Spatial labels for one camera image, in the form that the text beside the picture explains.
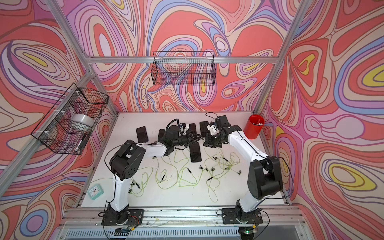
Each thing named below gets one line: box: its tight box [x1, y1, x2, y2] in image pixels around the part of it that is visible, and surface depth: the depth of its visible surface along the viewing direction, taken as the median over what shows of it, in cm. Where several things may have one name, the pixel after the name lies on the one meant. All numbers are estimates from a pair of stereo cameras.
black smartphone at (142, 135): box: [136, 126, 149, 143], surface depth 107 cm
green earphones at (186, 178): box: [173, 148, 210, 187], surface depth 90 cm
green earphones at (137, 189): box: [128, 166, 154, 197], surface depth 85 cm
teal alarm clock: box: [87, 183, 104, 200], surface depth 82 cm
